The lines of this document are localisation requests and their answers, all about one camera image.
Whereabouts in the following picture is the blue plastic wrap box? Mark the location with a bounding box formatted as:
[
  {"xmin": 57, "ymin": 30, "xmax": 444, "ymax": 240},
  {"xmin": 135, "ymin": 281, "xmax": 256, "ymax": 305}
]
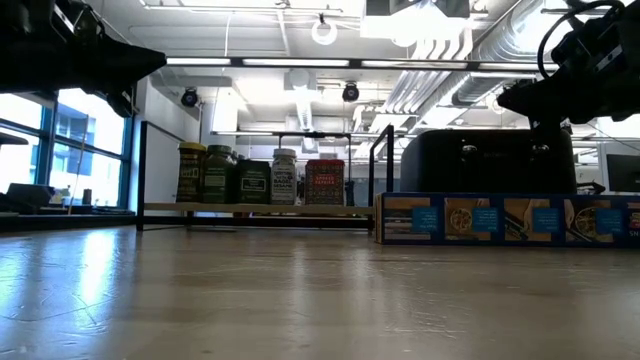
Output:
[{"xmin": 374, "ymin": 191, "xmax": 640, "ymax": 250}]

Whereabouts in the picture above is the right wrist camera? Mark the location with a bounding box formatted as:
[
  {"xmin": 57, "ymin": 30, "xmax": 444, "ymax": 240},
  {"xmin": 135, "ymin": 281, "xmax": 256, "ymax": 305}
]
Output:
[{"xmin": 551, "ymin": 17, "xmax": 611, "ymax": 64}]

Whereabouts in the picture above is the dark side table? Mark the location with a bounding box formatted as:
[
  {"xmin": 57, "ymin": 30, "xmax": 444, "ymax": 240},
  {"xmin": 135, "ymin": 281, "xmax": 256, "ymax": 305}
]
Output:
[{"xmin": 0, "ymin": 202, "xmax": 137, "ymax": 234}]

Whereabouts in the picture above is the long ceiling light bar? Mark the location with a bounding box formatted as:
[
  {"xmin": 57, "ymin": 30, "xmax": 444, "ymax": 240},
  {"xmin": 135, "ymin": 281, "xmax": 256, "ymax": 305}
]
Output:
[{"xmin": 164, "ymin": 56, "xmax": 559, "ymax": 70}]

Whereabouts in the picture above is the black four-slot toaster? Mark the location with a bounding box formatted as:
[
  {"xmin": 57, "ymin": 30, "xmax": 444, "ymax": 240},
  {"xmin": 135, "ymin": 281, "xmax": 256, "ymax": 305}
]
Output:
[{"xmin": 399, "ymin": 128, "xmax": 579, "ymax": 195}]

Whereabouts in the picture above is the green black pepper tin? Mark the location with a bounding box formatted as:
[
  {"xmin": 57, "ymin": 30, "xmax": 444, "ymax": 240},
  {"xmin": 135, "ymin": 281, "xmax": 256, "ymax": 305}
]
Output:
[{"xmin": 234, "ymin": 158, "xmax": 273, "ymax": 205}]

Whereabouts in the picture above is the red smoked paprika tin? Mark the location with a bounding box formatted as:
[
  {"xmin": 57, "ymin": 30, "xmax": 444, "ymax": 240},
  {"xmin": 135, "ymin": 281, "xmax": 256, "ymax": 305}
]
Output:
[{"xmin": 304, "ymin": 158, "xmax": 347, "ymax": 207}]

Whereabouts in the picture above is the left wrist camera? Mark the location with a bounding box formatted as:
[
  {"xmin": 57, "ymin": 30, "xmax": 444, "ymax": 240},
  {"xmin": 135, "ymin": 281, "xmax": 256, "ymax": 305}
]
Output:
[{"xmin": 47, "ymin": 0, "xmax": 109, "ymax": 39}]

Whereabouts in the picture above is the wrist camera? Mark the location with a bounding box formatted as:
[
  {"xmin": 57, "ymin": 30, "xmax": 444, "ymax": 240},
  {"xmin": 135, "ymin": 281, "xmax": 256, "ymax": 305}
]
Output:
[
  {"xmin": 551, "ymin": 17, "xmax": 611, "ymax": 64},
  {"xmin": 47, "ymin": 0, "xmax": 109, "ymax": 39}
]

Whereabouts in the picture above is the dark ceiling unit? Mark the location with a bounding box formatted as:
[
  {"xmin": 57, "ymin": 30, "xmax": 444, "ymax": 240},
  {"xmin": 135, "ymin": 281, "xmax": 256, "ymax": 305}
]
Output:
[{"xmin": 366, "ymin": 0, "xmax": 471, "ymax": 19}]

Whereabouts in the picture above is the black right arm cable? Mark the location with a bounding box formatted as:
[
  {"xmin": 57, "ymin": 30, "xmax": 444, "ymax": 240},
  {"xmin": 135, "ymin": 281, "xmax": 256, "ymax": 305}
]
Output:
[{"xmin": 536, "ymin": 0, "xmax": 626, "ymax": 80}]

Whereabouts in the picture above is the blue framed window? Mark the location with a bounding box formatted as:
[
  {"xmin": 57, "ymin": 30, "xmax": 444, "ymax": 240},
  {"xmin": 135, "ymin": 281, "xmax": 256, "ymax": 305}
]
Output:
[{"xmin": 0, "ymin": 88, "xmax": 135, "ymax": 211}]

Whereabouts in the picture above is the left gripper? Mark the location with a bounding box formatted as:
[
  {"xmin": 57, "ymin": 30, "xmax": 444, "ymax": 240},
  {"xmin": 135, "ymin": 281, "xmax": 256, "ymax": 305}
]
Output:
[{"xmin": 0, "ymin": 0, "xmax": 167, "ymax": 119}]

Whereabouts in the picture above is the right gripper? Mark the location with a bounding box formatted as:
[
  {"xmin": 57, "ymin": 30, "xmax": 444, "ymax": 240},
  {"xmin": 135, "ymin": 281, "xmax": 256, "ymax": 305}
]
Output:
[{"xmin": 497, "ymin": 19, "xmax": 640, "ymax": 132}]

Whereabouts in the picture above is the white ring lamp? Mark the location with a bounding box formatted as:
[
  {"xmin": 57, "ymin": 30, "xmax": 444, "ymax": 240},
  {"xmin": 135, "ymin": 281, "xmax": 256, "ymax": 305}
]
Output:
[{"xmin": 310, "ymin": 18, "xmax": 339, "ymax": 47}]

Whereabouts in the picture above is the black bag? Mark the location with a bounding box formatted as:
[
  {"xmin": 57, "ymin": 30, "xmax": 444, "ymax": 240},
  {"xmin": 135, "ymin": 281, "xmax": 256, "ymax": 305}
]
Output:
[{"xmin": 4, "ymin": 183, "xmax": 56, "ymax": 211}]

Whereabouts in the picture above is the black metal wooden shelf rack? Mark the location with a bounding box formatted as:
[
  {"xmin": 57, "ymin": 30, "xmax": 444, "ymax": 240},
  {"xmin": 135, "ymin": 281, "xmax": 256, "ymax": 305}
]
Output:
[{"xmin": 135, "ymin": 119, "xmax": 396, "ymax": 232}]

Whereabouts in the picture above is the yellow-lid spice jar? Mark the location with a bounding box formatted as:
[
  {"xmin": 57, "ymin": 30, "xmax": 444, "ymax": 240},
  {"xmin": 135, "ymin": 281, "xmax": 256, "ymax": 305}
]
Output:
[{"xmin": 175, "ymin": 141, "xmax": 208, "ymax": 204}]

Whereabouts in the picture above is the silver ceiling air duct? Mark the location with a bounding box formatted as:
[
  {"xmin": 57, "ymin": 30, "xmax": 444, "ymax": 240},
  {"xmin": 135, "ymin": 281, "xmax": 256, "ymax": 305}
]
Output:
[{"xmin": 389, "ymin": 0, "xmax": 569, "ymax": 116}]

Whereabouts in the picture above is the black computer monitor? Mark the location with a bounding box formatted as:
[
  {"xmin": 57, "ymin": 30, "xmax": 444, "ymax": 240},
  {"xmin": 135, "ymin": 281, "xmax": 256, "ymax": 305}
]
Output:
[{"xmin": 597, "ymin": 142, "xmax": 640, "ymax": 195}]

